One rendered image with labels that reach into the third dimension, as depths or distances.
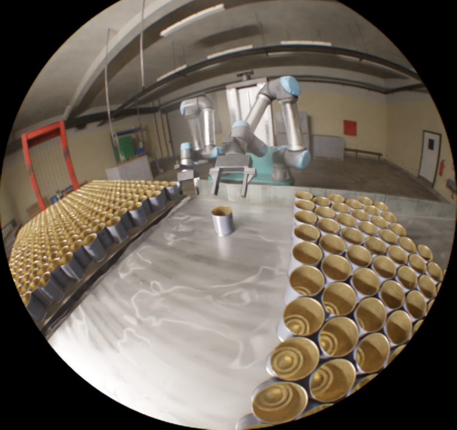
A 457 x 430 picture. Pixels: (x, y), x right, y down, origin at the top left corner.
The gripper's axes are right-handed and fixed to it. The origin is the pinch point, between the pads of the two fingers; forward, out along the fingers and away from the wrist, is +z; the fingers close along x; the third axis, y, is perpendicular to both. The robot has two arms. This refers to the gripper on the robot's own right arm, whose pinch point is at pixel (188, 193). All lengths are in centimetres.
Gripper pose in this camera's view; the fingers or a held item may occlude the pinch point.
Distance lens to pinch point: 94.4
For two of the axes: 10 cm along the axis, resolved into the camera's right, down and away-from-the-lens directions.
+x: -8.9, 0.4, 4.5
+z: 0.6, 10.0, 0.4
